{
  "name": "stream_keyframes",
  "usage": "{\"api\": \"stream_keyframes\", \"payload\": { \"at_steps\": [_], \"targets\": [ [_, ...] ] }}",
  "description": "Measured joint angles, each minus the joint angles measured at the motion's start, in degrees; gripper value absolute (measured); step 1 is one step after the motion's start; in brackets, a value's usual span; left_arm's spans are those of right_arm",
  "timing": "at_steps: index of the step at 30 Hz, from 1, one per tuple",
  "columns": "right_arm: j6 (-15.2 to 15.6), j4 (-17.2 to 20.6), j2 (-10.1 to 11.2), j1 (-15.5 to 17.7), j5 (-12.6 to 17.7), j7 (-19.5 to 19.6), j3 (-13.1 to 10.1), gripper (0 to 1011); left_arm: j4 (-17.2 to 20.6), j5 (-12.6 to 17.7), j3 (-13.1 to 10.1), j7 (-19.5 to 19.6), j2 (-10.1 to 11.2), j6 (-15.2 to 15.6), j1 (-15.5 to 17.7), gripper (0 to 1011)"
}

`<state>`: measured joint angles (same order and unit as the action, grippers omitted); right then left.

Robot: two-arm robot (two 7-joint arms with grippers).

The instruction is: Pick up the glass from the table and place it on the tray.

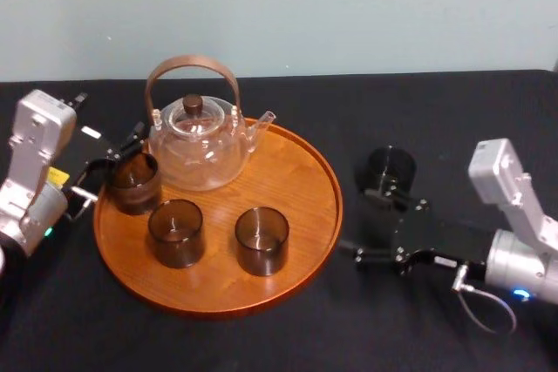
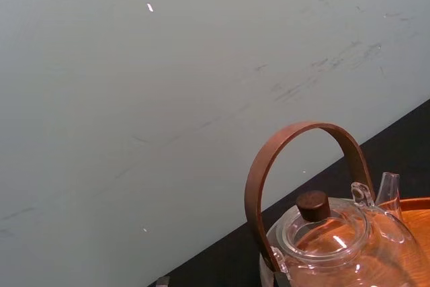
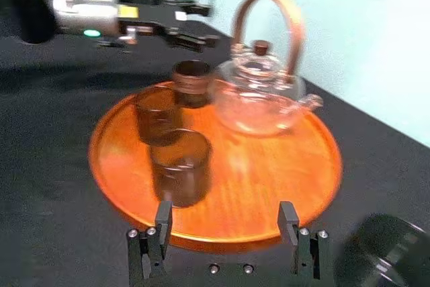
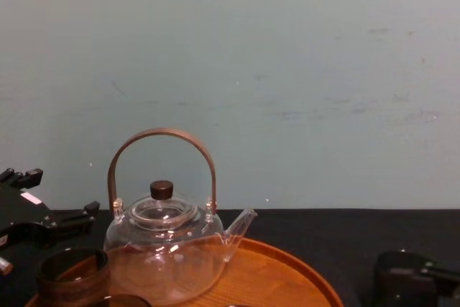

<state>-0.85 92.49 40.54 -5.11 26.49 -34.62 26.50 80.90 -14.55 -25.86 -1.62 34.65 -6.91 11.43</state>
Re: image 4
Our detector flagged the round wooden tray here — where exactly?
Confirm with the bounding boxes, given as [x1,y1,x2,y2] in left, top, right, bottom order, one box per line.
[24,237,344,307]

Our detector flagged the clear glass teapot wooden handle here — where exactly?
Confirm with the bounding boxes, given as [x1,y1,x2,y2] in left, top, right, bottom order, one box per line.
[103,127,259,306]

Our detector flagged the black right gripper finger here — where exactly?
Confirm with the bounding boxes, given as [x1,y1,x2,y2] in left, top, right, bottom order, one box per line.
[373,250,460,307]

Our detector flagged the dark brown glass cup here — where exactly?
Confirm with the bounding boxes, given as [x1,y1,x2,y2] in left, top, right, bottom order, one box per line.
[34,247,112,307]
[101,293,147,307]

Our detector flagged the black table cloth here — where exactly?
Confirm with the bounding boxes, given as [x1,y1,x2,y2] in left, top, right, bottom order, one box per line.
[0,207,460,307]

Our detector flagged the glass teapot lid dark knob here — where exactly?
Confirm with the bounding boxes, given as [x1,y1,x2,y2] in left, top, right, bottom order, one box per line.
[128,179,199,232]

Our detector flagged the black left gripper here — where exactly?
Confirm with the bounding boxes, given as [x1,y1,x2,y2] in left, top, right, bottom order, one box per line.
[0,168,101,249]

